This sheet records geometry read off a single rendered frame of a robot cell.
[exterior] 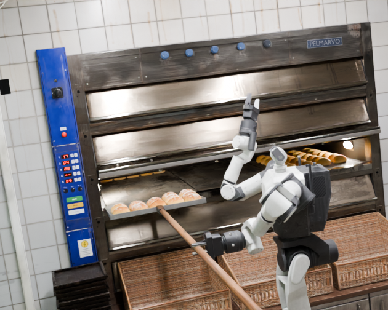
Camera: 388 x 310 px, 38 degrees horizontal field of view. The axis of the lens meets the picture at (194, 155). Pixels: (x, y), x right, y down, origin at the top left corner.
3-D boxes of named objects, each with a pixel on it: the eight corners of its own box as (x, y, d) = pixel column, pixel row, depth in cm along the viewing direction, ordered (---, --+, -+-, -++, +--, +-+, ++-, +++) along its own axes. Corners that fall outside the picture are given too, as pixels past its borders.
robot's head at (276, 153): (287, 155, 263) (276, 143, 263) (290, 157, 255) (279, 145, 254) (277, 163, 264) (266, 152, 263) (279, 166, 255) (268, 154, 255)
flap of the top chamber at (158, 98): (90, 123, 324) (84, 91, 328) (365, 84, 363) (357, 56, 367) (90, 121, 319) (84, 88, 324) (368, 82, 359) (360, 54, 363)
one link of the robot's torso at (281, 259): (328, 258, 280) (325, 224, 277) (341, 265, 267) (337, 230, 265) (276, 269, 274) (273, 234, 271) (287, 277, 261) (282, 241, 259)
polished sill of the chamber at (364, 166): (102, 214, 338) (101, 208, 337) (367, 167, 377) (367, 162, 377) (103, 216, 332) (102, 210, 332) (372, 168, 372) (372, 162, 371)
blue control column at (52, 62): (80, 294, 526) (44, 66, 496) (97, 290, 530) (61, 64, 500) (93, 404, 340) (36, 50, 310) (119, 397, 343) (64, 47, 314)
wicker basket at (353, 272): (303, 266, 366) (299, 225, 362) (380, 250, 377) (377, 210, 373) (338, 291, 319) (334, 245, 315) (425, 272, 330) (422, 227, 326)
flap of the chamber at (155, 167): (99, 178, 314) (98, 179, 334) (381, 132, 354) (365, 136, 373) (98, 173, 314) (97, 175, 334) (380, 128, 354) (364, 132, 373)
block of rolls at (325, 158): (254, 162, 431) (254, 155, 431) (311, 153, 442) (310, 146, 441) (286, 173, 373) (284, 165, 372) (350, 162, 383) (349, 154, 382)
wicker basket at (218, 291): (122, 305, 339) (115, 261, 335) (210, 286, 351) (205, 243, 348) (133, 339, 292) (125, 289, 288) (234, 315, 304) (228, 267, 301)
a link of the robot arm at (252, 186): (234, 205, 300) (270, 186, 293) (228, 208, 288) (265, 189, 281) (225, 186, 301) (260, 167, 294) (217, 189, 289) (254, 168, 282)
